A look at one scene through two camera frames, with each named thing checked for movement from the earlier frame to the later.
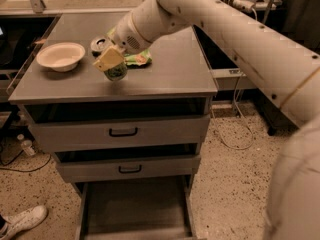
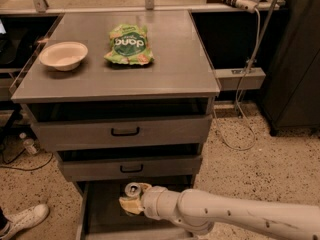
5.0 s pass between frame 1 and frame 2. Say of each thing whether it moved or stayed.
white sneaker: stayed
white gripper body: moved
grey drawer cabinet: stayed
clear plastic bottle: stayed
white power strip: stayed
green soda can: moved
